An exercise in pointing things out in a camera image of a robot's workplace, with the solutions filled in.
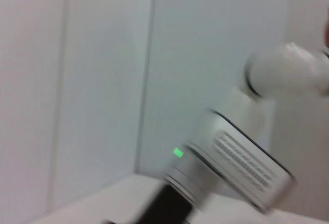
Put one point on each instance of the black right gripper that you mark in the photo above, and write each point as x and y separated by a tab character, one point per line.
164	206

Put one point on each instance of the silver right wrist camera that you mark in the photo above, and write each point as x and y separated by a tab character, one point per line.
244	157

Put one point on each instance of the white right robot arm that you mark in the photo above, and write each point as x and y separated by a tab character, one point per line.
282	72

